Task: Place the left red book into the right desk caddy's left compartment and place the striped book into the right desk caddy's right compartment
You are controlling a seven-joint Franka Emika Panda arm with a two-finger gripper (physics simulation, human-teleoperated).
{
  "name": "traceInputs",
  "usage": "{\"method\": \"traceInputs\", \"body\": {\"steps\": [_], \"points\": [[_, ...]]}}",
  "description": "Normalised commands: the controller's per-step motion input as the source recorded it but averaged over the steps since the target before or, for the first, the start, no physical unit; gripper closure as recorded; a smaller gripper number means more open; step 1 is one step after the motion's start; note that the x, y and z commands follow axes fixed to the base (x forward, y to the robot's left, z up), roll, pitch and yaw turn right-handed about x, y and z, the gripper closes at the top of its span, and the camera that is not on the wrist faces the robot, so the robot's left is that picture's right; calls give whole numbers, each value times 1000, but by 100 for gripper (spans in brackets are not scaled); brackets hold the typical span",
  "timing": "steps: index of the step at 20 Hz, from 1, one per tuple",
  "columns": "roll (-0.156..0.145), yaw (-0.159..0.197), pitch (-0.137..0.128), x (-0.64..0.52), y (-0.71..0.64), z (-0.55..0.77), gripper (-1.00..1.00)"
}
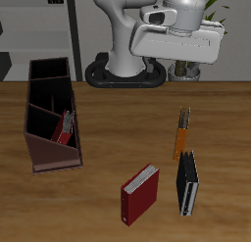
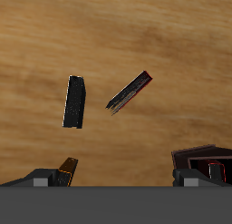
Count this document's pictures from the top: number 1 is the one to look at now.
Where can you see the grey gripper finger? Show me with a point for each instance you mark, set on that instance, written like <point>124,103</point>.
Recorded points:
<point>191,67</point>
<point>150,66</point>

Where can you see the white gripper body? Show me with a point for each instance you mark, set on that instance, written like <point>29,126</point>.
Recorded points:
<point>176,46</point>

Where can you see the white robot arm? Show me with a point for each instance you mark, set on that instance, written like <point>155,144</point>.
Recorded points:
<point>121,40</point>

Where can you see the orange book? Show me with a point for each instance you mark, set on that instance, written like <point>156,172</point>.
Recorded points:
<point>180,141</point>

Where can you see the small red book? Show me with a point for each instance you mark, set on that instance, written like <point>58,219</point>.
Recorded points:
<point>62,131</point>

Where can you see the black striped book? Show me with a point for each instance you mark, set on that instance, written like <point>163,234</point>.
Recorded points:
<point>187,187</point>

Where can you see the dark brown desk caddy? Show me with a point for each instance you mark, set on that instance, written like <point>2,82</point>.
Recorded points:
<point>52,154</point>

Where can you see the large red book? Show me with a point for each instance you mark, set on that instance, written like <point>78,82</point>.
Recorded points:
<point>139,200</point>

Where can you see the green pot plant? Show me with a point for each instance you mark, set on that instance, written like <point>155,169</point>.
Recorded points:
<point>183,74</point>

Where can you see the dark angular object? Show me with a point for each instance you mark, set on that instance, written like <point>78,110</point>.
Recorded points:
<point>4,66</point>

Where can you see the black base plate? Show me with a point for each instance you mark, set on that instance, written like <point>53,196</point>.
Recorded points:
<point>98,79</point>

